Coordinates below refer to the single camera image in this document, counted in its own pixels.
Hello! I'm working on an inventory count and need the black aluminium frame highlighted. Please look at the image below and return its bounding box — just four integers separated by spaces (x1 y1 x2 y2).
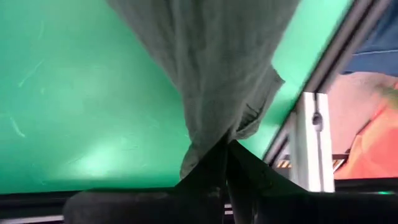
262 0 392 166

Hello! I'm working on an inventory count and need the green table mat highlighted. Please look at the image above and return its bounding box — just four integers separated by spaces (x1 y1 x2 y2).
0 0 355 194

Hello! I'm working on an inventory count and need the silver frame bracket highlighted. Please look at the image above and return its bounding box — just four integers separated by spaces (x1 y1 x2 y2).
288 91 336 193

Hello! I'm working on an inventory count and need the dark green garment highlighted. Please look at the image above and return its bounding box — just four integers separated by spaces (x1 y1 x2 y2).
105 0 301 180

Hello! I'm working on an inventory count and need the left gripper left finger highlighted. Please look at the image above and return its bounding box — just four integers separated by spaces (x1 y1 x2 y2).
63 139 228 224

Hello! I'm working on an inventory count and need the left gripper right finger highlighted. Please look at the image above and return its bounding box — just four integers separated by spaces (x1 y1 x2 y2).
227 139 398 224

